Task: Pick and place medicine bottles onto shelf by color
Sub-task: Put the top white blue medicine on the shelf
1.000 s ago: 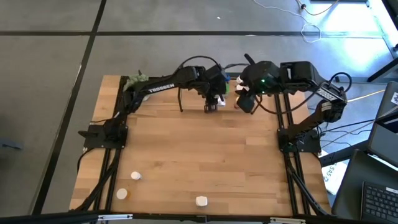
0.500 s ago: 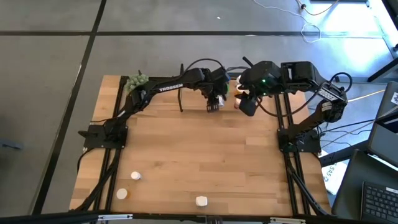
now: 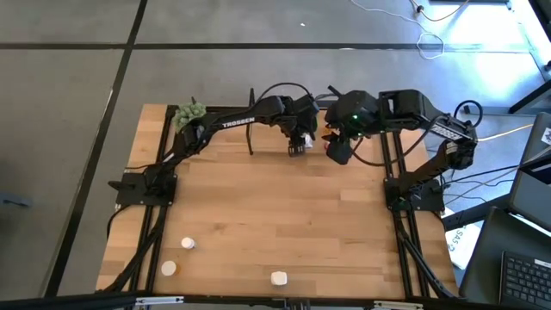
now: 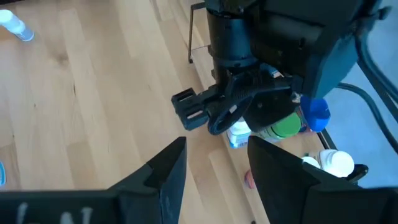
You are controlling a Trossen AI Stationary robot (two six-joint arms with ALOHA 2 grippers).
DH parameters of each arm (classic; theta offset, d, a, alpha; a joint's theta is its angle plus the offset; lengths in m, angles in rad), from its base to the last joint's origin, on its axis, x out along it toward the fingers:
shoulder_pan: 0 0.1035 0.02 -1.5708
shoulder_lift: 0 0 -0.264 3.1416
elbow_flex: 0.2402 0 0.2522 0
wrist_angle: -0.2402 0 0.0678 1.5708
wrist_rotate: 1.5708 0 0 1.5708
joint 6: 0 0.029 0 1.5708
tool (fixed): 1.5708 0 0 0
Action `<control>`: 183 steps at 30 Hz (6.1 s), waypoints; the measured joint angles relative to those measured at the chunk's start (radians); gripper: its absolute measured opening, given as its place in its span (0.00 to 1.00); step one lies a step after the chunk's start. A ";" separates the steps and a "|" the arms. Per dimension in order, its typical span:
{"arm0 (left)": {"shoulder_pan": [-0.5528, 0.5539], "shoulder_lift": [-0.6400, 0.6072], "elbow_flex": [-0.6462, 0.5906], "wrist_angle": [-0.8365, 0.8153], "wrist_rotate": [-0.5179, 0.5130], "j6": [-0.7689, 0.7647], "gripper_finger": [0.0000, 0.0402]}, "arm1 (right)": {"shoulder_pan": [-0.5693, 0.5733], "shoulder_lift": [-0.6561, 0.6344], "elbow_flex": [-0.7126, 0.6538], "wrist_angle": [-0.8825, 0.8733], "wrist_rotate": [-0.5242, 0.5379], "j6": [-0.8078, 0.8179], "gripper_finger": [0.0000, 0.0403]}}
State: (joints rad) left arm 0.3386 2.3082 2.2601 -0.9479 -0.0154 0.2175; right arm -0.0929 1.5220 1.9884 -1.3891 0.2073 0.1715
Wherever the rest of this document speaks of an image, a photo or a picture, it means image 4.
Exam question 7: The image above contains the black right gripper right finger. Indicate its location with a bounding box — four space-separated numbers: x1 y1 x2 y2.
247 135 398 224

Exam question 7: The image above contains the green caffeine pill bottle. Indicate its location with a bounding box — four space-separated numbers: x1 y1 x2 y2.
256 111 302 144

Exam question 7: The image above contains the blue-capped Tums bottle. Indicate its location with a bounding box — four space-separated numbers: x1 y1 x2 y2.
298 95 331 133

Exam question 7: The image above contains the white bottle blue label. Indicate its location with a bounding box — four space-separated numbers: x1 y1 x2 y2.
226 116 253 149

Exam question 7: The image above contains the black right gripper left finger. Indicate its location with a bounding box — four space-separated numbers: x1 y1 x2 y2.
0 136 188 224

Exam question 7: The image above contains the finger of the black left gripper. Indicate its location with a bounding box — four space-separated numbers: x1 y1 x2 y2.
244 88 300 132
170 88 252 136

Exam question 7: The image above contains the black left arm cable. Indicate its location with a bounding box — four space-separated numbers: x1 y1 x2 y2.
337 6 398 155

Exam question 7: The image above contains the white vitamin bottle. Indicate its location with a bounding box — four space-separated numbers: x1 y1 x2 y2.
318 149 356 179

